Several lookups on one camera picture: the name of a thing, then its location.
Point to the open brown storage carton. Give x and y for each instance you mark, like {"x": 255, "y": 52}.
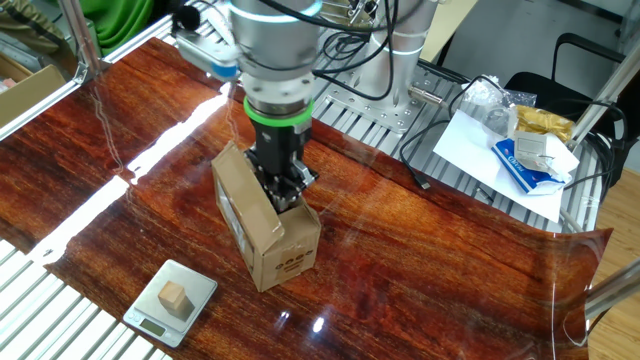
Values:
{"x": 25, "y": 95}

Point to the small white square packet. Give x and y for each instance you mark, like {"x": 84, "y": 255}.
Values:
{"x": 530, "y": 147}

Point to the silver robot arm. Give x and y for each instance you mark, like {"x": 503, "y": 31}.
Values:
{"x": 275, "y": 40}

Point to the silver digital kitchen scale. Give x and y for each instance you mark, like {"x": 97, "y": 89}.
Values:
{"x": 197, "y": 280}

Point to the clear plastic bag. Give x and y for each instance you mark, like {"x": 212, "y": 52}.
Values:
{"x": 480, "y": 92}

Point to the brown cardboard shipping box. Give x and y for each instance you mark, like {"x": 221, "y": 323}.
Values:
{"x": 280, "y": 250}

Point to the blue tissue pack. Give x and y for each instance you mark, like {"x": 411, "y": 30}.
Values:
{"x": 515, "y": 167}

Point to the person in camouflage jacket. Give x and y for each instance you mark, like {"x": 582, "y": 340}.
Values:
{"x": 25, "y": 25}

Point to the aluminium frame post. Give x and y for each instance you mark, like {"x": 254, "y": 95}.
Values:
{"x": 605, "y": 95}
{"x": 80, "y": 35}
{"x": 615, "y": 290}

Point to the small wooden cube block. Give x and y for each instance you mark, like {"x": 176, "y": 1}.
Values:
{"x": 172, "y": 295}

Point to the beige board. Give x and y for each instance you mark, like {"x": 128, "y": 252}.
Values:
{"x": 447, "y": 25}

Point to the gold foil bag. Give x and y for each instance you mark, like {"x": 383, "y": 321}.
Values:
{"x": 542, "y": 121}

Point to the black chair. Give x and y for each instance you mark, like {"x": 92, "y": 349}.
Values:
{"x": 540, "y": 85}

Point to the green cloth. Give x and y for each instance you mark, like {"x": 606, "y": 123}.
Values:
{"x": 120, "y": 20}

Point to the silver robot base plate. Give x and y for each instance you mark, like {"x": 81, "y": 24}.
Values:
{"x": 350, "y": 107}

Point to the white crumpled tissue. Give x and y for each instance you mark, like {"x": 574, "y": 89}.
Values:
{"x": 562, "y": 157}

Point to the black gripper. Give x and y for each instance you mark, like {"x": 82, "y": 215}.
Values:
{"x": 277, "y": 147}

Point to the glossy wood-grain table mat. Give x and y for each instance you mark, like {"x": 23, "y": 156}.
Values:
{"x": 400, "y": 250}

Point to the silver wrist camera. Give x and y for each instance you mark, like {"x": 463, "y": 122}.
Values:
{"x": 205, "y": 52}

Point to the white paper sheet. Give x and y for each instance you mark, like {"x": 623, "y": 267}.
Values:
{"x": 465, "y": 145}

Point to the pink round object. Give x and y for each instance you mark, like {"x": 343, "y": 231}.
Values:
{"x": 5, "y": 84}

